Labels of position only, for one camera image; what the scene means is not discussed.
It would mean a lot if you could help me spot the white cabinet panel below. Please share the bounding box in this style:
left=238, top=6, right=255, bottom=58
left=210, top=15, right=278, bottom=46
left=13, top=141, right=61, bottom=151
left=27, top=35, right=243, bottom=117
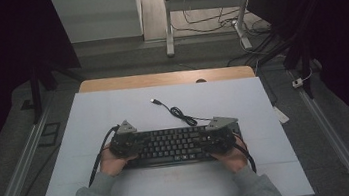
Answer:
left=50, top=0, right=147, bottom=48

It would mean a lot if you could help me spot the black keyboard usb cable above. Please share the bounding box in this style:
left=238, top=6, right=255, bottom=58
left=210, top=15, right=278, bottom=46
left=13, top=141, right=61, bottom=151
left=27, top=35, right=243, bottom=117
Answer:
left=149, top=91, right=215, bottom=133

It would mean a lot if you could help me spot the left hand-held gripper black cable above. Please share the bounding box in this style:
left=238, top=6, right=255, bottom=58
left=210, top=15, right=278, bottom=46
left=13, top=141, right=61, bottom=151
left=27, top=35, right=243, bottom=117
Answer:
left=81, top=124, right=127, bottom=188

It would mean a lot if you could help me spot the tangle of black floor cables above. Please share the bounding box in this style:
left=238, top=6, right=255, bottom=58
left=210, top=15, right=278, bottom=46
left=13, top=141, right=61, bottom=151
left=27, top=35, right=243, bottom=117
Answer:
left=169, top=0, right=273, bottom=47

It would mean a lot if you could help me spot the person's right hand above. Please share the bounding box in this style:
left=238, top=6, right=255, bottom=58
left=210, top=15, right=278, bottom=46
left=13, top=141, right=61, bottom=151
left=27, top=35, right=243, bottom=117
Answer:
left=209, top=135, right=250, bottom=178

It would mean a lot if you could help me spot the white desk frame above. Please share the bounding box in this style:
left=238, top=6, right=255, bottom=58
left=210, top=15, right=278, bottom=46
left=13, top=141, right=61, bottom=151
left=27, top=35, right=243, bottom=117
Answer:
left=159, top=0, right=262, bottom=60

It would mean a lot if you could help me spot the black metal stand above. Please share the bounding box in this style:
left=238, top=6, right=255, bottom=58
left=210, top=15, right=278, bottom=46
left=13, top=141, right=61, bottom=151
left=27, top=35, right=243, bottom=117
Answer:
left=250, top=0, right=323, bottom=105
left=25, top=52, right=91, bottom=125

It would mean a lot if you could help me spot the person's left hand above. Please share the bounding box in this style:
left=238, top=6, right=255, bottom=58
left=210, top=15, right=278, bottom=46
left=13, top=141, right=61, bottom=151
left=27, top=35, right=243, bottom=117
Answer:
left=97, top=139, right=141, bottom=180

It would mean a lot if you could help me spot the small white adapter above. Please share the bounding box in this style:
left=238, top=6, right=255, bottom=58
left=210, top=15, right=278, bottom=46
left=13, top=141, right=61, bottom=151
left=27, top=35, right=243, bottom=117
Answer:
left=291, top=77, right=305, bottom=89

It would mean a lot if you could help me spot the right hand-held gripper black cable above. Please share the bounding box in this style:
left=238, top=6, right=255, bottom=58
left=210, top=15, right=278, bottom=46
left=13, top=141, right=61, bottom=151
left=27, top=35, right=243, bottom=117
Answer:
left=232, top=130, right=258, bottom=176

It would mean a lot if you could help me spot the thin black floor cable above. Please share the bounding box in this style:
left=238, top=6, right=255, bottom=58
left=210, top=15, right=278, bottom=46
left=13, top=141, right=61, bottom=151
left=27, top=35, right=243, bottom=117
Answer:
left=7, top=143, right=69, bottom=196

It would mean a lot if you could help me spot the black keyboard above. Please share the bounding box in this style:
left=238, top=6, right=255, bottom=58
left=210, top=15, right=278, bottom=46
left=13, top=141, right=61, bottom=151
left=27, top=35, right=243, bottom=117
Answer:
left=119, top=118, right=246, bottom=173

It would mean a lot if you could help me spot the hand-held gripper black cable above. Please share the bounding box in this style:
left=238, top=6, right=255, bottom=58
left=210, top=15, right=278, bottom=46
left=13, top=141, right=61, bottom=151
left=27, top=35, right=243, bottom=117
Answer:
left=81, top=124, right=127, bottom=188
left=232, top=130, right=258, bottom=176

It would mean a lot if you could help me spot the black floor socket frame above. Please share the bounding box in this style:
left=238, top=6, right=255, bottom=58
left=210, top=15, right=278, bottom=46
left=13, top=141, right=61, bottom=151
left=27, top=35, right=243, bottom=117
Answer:
left=36, top=121, right=64, bottom=149

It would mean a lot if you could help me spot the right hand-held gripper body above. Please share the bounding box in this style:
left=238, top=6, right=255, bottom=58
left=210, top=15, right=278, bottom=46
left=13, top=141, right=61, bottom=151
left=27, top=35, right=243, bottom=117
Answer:
left=198, top=113, right=244, bottom=158

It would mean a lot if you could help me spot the wooden table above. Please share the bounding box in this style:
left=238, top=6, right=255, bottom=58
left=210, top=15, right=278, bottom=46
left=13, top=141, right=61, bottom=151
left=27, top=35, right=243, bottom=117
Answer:
left=78, top=59, right=257, bottom=99

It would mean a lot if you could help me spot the white board mat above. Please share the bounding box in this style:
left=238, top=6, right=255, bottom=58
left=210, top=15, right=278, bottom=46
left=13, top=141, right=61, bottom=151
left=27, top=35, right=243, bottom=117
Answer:
left=21, top=66, right=315, bottom=196

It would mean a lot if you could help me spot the white paper tag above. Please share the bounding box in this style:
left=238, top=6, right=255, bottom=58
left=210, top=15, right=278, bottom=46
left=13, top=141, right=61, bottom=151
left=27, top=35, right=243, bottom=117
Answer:
left=272, top=104, right=291, bottom=126

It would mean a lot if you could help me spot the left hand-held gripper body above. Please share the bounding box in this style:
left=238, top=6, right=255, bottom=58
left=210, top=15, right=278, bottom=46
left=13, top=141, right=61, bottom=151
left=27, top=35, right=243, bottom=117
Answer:
left=106, top=118, right=144, bottom=161

